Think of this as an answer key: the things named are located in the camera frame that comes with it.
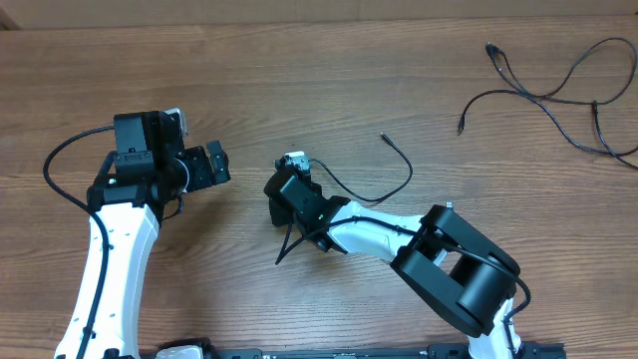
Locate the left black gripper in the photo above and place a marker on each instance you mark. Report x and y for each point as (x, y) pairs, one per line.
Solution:
(203, 178)

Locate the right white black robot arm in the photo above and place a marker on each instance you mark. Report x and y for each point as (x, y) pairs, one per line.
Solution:
(462, 275)

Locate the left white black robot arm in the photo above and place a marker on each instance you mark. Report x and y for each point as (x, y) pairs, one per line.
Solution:
(149, 168)

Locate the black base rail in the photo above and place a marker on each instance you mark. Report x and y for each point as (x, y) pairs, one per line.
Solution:
(530, 350)

